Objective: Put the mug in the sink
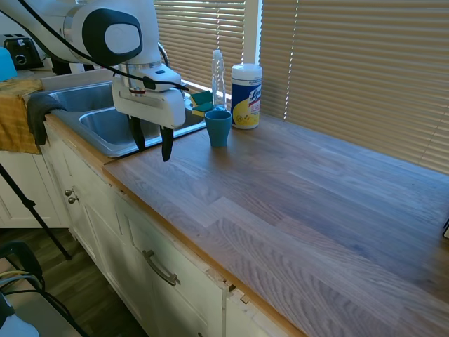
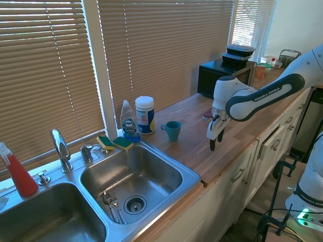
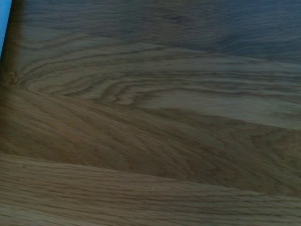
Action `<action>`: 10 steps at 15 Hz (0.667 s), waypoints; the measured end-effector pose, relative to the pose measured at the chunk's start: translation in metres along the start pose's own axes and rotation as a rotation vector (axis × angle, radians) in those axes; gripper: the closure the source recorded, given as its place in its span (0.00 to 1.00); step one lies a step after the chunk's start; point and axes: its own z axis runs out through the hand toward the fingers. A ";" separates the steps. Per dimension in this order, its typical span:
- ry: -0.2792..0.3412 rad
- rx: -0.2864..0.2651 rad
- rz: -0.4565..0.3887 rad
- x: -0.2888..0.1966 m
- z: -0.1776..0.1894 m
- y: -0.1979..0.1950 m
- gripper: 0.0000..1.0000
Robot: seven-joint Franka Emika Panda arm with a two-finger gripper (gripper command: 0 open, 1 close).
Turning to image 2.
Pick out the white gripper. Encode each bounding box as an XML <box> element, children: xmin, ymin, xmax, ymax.
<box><xmin>206</xmin><ymin>116</ymin><xmax>231</xmax><ymax>152</ymax></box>

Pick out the teal ceramic mug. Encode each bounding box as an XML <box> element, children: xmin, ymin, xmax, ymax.
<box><xmin>160</xmin><ymin>120</ymin><xmax>182</xmax><ymax>142</ymax></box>

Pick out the metal sink drain strainer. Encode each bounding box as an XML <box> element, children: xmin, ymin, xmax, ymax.
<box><xmin>123</xmin><ymin>194</ymin><xmax>148</xmax><ymax>216</ymax></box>

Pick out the stainless steel double sink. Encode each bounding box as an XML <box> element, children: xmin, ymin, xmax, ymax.
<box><xmin>0</xmin><ymin>140</ymin><xmax>202</xmax><ymax>242</ymax></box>

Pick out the small chrome sink knob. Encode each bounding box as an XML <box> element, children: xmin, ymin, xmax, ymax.
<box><xmin>37</xmin><ymin>171</ymin><xmax>51</xmax><ymax>186</ymax></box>

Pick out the white kitchen base cabinet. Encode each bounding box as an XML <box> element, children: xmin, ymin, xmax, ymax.
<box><xmin>141</xmin><ymin>88</ymin><xmax>311</xmax><ymax>242</ymax></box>

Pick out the black microwave oven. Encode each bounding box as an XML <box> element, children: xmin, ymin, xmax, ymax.
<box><xmin>197</xmin><ymin>59</ymin><xmax>257</xmax><ymax>99</ymax></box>

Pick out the white wipes canister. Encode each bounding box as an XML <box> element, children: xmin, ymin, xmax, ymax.
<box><xmin>135</xmin><ymin>95</ymin><xmax>156</xmax><ymax>135</ymax></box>

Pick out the black C-clamp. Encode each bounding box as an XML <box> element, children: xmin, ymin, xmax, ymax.
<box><xmin>272</xmin><ymin>155</ymin><xmax>300</xmax><ymax>178</ymax></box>
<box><xmin>257</xmin><ymin>203</ymin><xmax>294</xmax><ymax>236</ymax></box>

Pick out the orange plastic container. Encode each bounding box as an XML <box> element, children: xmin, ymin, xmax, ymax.
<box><xmin>254</xmin><ymin>65</ymin><xmax>267</xmax><ymax>79</ymax></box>

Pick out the black plastic food container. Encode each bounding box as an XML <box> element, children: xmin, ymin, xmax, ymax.
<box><xmin>226</xmin><ymin>44</ymin><xmax>255</xmax><ymax>57</ymax></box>
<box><xmin>221</xmin><ymin>52</ymin><xmax>252</xmax><ymax>68</ymax></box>

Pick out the clear Dawn dish soap bottle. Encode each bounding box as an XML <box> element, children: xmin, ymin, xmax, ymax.
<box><xmin>120</xmin><ymin>100</ymin><xmax>141</xmax><ymax>142</ymax></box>

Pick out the yellow green sponge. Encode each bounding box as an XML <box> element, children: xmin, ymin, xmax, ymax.
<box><xmin>96</xmin><ymin>135</ymin><xmax>116</xmax><ymax>151</ymax></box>
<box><xmin>112</xmin><ymin>137</ymin><xmax>134</xmax><ymax>151</ymax></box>

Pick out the black dishwasher appliance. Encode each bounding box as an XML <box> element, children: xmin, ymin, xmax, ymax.
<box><xmin>299</xmin><ymin>87</ymin><xmax>323</xmax><ymax>164</ymax></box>

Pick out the wide beige window blind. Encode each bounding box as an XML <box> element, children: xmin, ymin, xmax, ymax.
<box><xmin>97</xmin><ymin>0</ymin><xmax>235</xmax><ymax>122</ymax></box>
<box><xmin>0</xmin><ymin>0</ymin><xmax>107</xmax><ymax>181</ymax></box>

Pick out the grey cutlery caddy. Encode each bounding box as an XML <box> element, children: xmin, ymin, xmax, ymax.
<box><xmin>279</xmin><ymin>49</ymin><xmax>302</xmax><ymax>69</ymax></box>

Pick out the narrow white window blind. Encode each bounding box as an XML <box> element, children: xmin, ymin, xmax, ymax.
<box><xmin>231</xmin><ymin>0</ymin><xmax>277</xmax><ymax>63</ymax></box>

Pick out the metal fork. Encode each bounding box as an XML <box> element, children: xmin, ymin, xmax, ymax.
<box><xmin>110</xmin><ymin>193</ymin><xmax>128</xmax><ymax>225</ymax></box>

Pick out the metal spoon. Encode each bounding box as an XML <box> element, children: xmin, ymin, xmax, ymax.
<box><xmin>102</xmin><ymin>192</ymin><xmax>121</xmax><ymax>224</ymax></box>

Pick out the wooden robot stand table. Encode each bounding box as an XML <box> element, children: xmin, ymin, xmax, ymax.
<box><xmin>262</xmin><ymin>158</ymin><xmax>323</xmax><ymax>242</ymax></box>

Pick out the chrome side sprayer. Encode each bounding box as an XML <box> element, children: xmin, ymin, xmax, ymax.
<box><xmin>80</xmin><ymin>144</ymin><xmax>102</xmax><ymax>163</ymax></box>

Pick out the chrome kitchen faucet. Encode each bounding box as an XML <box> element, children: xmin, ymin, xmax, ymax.
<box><xmin>50</xmin><ymin>129</ymin><xmax>73</xmax><ymax>173</ymax></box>

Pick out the red spray bottle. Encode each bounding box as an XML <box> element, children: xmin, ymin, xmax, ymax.
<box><xmin>0</xmin><ymin>142</ymin><xmax>39</xmax><ymax>198</ymax></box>

